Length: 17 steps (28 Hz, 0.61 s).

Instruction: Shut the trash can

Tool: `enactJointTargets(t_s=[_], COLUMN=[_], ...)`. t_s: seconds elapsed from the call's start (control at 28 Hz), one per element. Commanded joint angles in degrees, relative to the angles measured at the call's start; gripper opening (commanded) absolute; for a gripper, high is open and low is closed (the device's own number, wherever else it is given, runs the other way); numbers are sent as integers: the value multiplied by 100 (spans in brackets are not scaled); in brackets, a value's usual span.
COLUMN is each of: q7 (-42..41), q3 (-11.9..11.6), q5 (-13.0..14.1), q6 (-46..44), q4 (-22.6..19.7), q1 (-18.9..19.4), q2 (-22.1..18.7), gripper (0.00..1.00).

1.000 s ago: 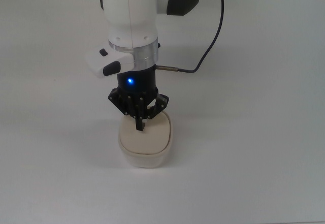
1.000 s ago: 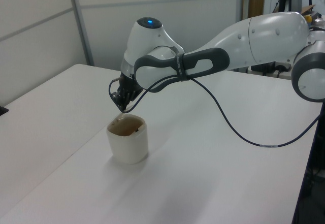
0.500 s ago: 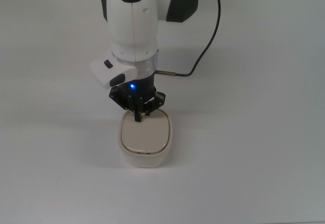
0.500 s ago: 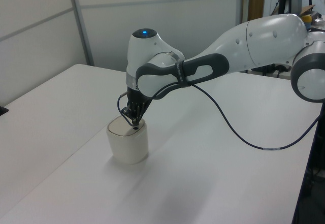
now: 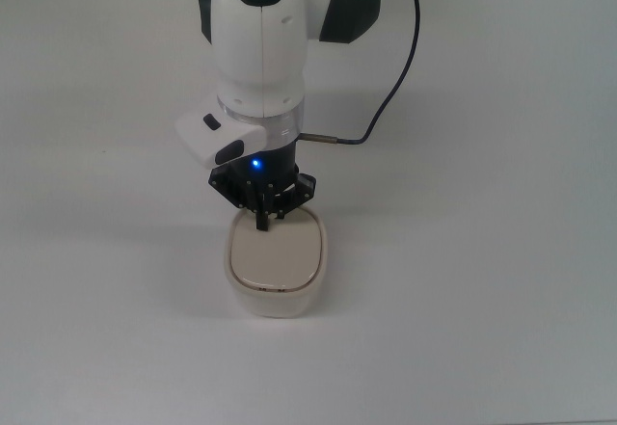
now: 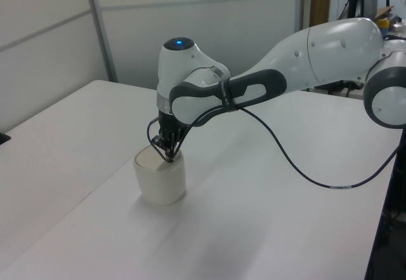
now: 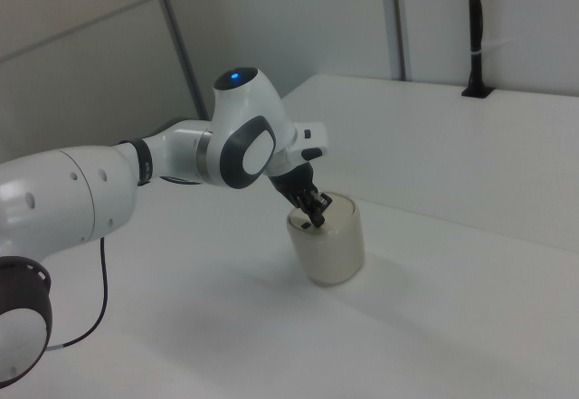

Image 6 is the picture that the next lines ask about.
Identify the cardboard box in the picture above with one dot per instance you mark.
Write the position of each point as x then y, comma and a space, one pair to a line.
383, 12

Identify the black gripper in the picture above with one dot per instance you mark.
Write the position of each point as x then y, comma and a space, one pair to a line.
166, 122

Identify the brown wooden desk panel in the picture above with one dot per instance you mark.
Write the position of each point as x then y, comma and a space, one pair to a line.
320, 7

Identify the yellow round object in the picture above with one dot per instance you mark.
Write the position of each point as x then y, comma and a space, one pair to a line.
383, 26

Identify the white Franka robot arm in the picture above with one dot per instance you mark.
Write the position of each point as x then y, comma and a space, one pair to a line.
317, 48

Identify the small white trash can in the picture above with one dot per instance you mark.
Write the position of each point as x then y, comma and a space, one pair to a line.
161, 184

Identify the black frame post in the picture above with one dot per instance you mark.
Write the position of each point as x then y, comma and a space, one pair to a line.
393, 229

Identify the grey partition post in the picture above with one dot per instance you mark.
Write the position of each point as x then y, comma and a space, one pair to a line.
101, 29
299, 3

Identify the black table clamp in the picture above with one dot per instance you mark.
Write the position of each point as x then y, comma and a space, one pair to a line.
4, 138

